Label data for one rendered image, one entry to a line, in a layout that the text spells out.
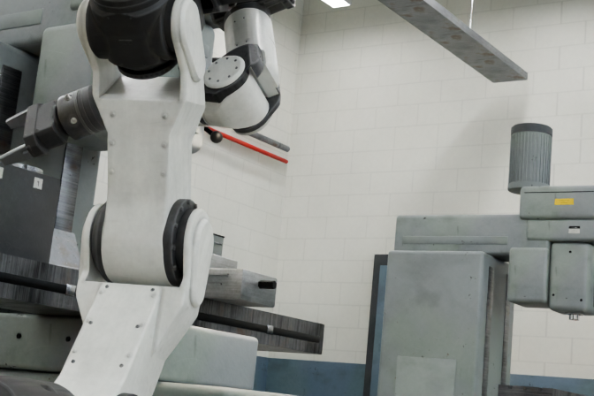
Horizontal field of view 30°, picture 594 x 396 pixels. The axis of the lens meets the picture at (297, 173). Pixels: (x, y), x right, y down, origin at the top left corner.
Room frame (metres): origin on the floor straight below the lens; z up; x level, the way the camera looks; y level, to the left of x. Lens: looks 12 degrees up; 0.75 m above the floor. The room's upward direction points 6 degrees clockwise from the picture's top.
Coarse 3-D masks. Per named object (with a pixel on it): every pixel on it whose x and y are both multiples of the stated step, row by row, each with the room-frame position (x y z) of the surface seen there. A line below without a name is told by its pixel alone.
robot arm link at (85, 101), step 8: (80, 88) 2.01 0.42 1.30; (88, 88) 1.99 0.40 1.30; (80, 96) 1.99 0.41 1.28; (88, 96) 1.98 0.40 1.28; (80, 104) 1.98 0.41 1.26; (88, 104) 1.98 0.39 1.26; (80, 112) 1.99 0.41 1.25; (88, 112) 1.99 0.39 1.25; (96, 112) 1.99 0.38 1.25; (88, 120) 1.99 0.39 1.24; (96, 120) 1.99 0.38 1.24; (96, 128) 2.01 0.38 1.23; (104, 128) 2.02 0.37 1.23
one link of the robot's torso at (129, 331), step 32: (192, 224) 1.72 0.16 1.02; (192, 256) 1.73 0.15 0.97; (96, 288) 1.75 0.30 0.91; (128, 288) 1.73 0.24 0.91; (160, 288) 1.73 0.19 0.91; (192, 288) 1.73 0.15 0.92; (96, 320) 1.70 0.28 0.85; (128, 320) 1.69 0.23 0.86; (160, 320) 1.72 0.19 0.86; (192, 320) 1.78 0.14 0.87; (96, 352) 1.66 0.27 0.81; (128, 352) 1.65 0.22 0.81; (160, 352) 1.74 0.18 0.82; (64, 384) 1.63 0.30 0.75; (96, 384) 1.62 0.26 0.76; (128, 384) 1.64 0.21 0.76
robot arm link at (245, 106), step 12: (204, 84) 1.83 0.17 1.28; (240, 84) 1.81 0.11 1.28; (252, 84) 1.83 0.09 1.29; (216, 96) 1.82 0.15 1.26; (228, 96) 1.82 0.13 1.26; (240, 96) 1.83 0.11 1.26; (252, 96) 1.84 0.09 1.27; (264, 96) 1.88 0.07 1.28; (216, 108) 1.84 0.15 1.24; (228, 108) 1.84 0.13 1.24; (240, 108) 1.84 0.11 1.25; (252, 108) 1.85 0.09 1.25; (264, 108) 1.87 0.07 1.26; (204, 120) 1.87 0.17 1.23; (216, 120) 1.86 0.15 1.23; (228, 120) 1.86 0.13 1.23; (240, 120) 1.86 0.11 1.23; (252, 120) 1.87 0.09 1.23
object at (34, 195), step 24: (0, 168) 2.12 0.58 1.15; (24, 168) 2.19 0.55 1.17; (0, 192) 2.13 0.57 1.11; (24, 192) 2.17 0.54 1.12; (48, 192) 2.22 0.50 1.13; (0, 216) 2.13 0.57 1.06; (24, 216) 2.18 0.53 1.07; (48, 216) 2.23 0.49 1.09; (0, 240) 2.14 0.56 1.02; (24, 240) 2.19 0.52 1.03; (48, 240) 2.23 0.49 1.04
